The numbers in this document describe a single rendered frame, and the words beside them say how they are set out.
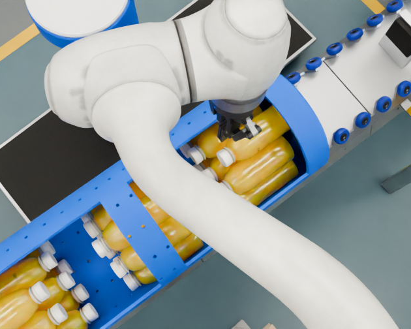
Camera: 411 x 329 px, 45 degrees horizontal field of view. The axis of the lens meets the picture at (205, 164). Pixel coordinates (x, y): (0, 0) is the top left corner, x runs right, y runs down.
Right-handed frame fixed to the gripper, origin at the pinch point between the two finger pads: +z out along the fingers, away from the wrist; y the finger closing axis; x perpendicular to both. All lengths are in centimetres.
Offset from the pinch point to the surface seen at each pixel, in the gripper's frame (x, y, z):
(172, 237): 19.1, -8.2, 19.5
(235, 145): -3.1, -0.6, 15.3
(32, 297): 49, -2, 16
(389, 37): -59, 2, 32
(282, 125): -14.5, -3.1, 15.6
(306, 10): -104, 56, 134
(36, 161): 44, 62, 119
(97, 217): 29.7, 4.9, 19.9
